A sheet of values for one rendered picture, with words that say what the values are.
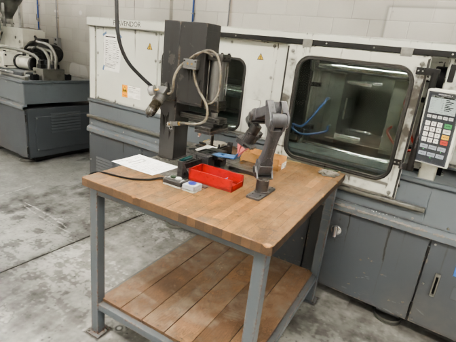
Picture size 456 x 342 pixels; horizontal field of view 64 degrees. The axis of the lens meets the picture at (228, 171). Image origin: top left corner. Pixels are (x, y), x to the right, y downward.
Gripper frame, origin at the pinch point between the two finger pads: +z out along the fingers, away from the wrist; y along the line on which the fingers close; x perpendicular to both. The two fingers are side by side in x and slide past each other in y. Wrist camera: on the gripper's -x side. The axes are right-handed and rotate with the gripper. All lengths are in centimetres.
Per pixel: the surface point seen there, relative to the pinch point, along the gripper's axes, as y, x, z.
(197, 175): 4.6, 24.1, 11.5
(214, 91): 28.7, 2.9, -20.6
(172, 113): 44.2, 5.1, 4.0
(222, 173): -2.3, 12.6, 7.6
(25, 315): 35, 67, 130
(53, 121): 261, -114, 177
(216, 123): 18.7, 2.6, -7.5
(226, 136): 36, -63, 24
